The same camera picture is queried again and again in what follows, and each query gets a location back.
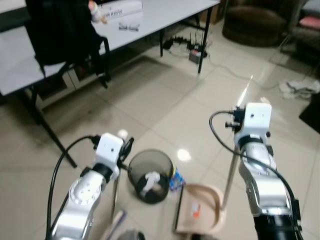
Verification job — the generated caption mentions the metal handled broom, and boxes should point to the metal handled broom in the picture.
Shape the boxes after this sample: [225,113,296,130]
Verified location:
[101,129,130,240]

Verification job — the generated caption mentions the beige dustpan with metal handle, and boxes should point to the beige dustpan with metal handle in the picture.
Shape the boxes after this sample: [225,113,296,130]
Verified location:
[173,107,242,236]

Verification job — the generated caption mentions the black mesh waste bin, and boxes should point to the black mesh waste bin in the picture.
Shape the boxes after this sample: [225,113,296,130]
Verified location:
[127,149,175,205]

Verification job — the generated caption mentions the blue snack wrapper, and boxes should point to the blue snack wrapper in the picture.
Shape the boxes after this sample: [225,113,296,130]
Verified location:
[169,170,186,192]

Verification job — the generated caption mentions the white under-table cabinet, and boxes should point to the white under-table cabinet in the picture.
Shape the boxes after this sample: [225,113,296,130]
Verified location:
[34,64,98,110]

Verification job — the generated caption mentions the black router with antennas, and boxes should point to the black router with antennas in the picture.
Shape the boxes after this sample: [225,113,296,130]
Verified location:
[164,32,209,64]

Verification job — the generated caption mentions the black rimmed glasses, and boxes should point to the black rimmed glasses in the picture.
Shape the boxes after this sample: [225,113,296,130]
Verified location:
[118,22,141,33]

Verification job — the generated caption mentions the white crumpled cloth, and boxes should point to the white crumpled cloth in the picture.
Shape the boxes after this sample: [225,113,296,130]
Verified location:
[279,80,317,99]

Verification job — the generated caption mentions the white table with black legs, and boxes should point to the white table with black legs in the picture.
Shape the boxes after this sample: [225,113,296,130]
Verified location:
[0,0,221,168]

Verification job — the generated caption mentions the black backpack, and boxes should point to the black backpack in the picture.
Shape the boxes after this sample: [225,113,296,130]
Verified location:
[24,0,112,89]

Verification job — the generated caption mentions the white printed cardboard box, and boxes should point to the white printed cardboard box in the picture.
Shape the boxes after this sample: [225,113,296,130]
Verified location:
[97,0,144,24]

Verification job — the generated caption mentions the chair with pink cushion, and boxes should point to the chair with pink cushion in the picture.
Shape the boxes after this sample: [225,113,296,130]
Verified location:
[291,12,320,53]

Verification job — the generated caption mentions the brown beanbag seat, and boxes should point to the brown beanbag seat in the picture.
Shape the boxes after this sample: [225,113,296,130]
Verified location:
[222,0,302,49]

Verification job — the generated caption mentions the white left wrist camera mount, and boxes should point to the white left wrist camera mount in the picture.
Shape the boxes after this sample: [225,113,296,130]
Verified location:
[94,133,125,171]

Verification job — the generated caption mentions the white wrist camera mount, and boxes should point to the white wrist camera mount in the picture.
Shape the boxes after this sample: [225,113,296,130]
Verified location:
[94,133,125,171]
[232,103,273,146]

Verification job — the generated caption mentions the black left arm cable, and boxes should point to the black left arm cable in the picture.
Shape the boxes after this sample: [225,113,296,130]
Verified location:
[46,135,102,240]

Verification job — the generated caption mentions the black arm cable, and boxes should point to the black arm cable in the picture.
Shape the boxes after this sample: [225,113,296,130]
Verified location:
[208,110,302,236]
[46,135,102,240]

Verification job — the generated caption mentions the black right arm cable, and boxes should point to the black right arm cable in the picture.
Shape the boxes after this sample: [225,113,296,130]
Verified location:
[208,110,302,236]

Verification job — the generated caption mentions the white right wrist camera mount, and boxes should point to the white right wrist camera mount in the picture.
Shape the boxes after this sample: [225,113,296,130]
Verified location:
[232,103,273,146]

